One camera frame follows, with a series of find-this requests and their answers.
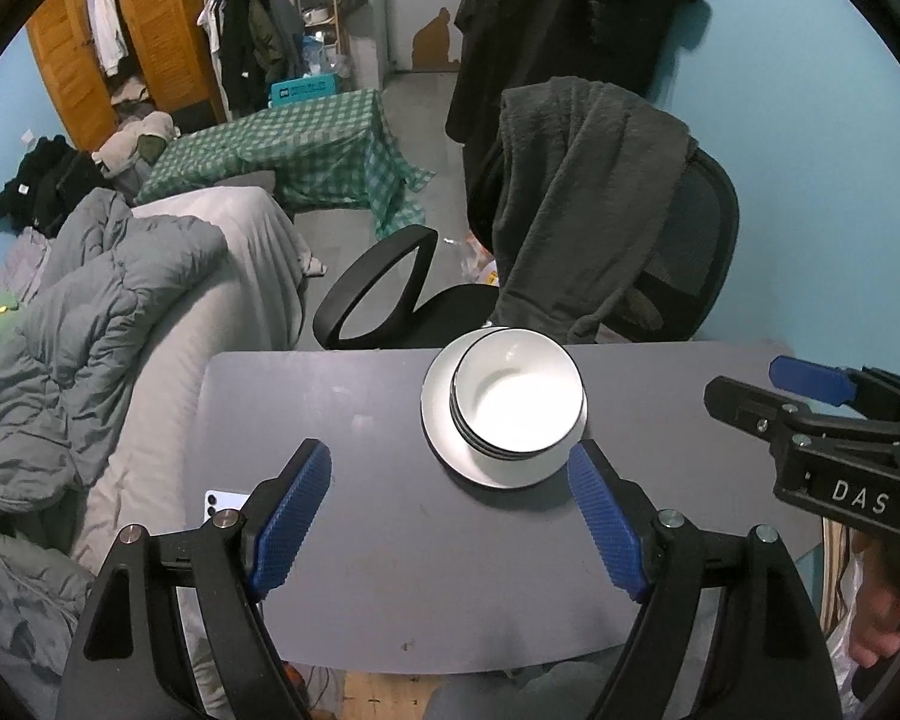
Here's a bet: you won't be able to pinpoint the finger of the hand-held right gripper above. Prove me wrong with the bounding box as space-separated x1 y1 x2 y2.
703 376 900 451
769 356 900 407

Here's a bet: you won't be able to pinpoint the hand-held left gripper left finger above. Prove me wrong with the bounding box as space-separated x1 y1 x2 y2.
56 439 333 720

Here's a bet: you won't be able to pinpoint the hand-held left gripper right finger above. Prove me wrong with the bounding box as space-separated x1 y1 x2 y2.
568 441 845 720

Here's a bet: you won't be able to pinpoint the white plate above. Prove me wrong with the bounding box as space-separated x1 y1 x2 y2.
420 326 590 492

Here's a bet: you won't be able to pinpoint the person's right hand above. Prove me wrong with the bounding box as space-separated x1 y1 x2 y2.
847 535 900 670

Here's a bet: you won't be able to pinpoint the white smartphone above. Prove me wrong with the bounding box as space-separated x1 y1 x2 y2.
202 489 252 522

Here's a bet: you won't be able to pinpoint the wooden plank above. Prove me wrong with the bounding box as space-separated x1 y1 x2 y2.
821 517 856 616

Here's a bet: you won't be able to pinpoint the clear plastic sheet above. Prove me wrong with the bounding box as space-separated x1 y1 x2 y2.
825 600 871 720

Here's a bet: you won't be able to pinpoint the black mesh office chair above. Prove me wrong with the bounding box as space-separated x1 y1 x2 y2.
313 142 741 350

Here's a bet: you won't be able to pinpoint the grey trousers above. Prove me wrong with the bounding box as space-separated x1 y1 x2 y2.
424 660 623 720

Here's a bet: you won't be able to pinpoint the bed with beige sheet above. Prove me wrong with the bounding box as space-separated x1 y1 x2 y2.
67 184 308 578

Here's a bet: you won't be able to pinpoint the dark grey towel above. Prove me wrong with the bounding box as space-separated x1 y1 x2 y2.
487 77 697 346

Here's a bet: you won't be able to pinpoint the grey duvet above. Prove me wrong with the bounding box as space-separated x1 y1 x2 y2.
0 187 230 533

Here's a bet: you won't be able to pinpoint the green checkered tablecloth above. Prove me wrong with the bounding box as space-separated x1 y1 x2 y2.
135 88 436 241

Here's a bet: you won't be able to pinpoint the beige and olive clothes pile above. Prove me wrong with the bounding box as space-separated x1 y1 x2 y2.
94 111 177 181

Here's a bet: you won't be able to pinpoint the black clothes pile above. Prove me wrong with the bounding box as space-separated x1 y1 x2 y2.
0 135 106 230

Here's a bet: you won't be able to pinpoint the teal plastic crate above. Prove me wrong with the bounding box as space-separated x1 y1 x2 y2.
270 75 342 110

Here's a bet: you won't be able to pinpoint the black hanging coat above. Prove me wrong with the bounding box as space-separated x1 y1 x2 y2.
446 0 702 143

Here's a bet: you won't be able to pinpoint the clothes rack with dark coats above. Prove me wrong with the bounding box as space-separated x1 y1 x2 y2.
195 0 305 113

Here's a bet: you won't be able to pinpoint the wooden louvered wardrobe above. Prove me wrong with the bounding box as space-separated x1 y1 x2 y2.
26 0 230 151

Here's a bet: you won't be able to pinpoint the white door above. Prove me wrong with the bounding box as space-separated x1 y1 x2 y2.
375 0 473 76

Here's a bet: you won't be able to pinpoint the white hanging shirt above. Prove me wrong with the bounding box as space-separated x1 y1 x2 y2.
86 0 130 76

